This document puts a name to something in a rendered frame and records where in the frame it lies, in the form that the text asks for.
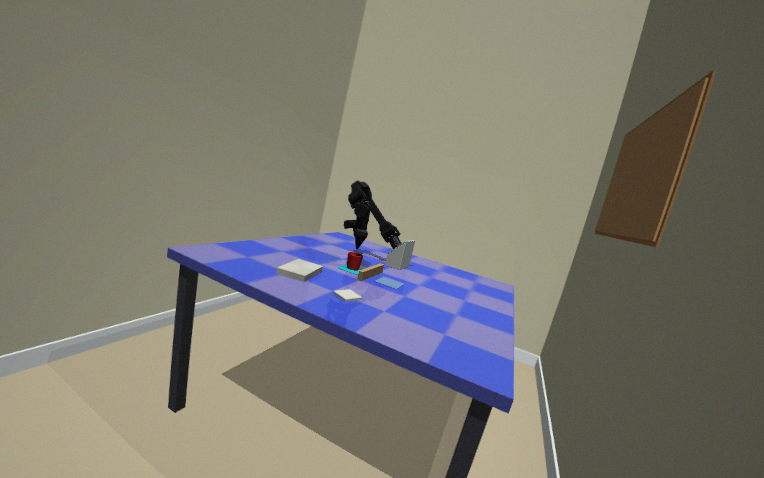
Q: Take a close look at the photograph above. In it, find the tan wooden bar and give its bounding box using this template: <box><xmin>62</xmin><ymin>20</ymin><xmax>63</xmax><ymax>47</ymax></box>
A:
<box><xmin>357</xmin><ymin>263</ymin><xmax>384</xmax><ymax>281</ymax></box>

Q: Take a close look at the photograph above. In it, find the red cup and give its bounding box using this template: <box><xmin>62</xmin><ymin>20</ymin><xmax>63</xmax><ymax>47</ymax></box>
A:
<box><xmin>347</xmin><ymin>252</ymin><xmax>363</xmax><ymax>271</ymax></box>

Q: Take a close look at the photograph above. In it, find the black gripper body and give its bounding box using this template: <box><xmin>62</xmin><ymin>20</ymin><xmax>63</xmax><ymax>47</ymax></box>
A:
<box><xmin>353</xmin><ymin>216</ymin><xmax>369</xmax><ymax>237</ymax></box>

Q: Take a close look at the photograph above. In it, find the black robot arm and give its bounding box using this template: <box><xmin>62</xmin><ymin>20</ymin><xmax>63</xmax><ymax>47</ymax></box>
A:
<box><xmin>344</xmin><ymin>180</ymin><xmax>402</xmax><ymax>249</ymax></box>

